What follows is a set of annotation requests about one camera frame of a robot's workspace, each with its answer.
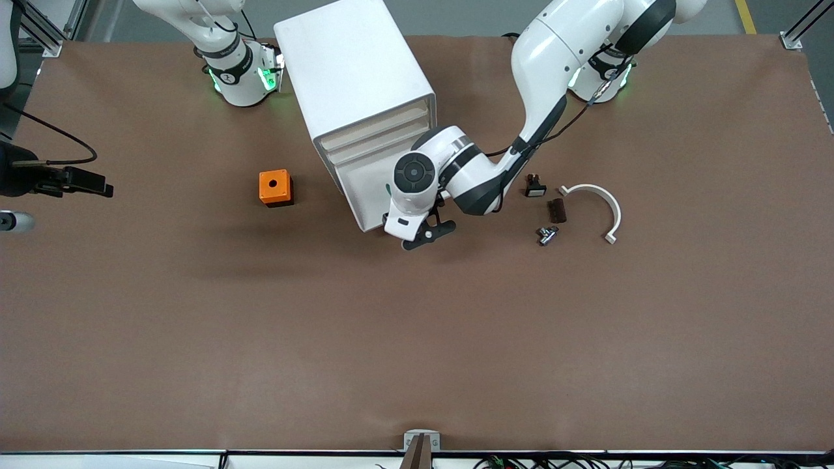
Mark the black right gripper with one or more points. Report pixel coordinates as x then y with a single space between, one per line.
18 177

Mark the beige cabinet drawer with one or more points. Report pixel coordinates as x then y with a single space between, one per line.
368 189
368 146
374 127

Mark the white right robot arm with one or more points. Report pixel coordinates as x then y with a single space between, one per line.
241 85

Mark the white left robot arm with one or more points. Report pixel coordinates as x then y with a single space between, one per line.
554 52

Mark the black and white push button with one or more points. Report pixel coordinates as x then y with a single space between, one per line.
535 189

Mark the white drawer cabinet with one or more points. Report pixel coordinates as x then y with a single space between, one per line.
352 65

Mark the brown terminal block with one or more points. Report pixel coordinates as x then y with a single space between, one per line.
558 211

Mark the orange box with black base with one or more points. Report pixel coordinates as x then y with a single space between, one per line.
273 185

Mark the white curved plastic clip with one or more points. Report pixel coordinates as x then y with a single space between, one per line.
616 215

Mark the silver metal key switch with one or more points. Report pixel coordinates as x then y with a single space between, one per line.
546 237

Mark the aluminium frame profile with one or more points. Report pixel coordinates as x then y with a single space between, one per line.
52 47
791 40

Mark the grey bracket with brown post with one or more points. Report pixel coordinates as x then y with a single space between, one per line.
421 449

